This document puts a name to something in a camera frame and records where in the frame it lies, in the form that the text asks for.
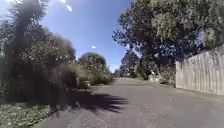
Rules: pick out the distant dark tree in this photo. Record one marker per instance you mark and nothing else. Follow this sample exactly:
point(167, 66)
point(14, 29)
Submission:
point(129, 65)

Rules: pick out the grey asphalt road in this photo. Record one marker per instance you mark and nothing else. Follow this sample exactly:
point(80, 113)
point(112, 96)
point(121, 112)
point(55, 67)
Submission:
point(140, 106)

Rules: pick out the large dark trees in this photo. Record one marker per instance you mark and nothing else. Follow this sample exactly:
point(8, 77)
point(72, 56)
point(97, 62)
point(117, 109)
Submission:
point(166, 30)

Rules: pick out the row of bushes and trees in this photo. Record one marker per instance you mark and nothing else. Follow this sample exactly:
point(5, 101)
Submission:
point(36, 63)

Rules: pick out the pale wooden fence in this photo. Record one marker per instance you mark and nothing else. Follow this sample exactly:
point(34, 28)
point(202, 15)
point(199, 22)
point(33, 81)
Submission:
point(203, 73)

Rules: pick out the grass verge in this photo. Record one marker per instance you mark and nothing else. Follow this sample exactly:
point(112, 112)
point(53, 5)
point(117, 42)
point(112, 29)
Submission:
point(20, 115)

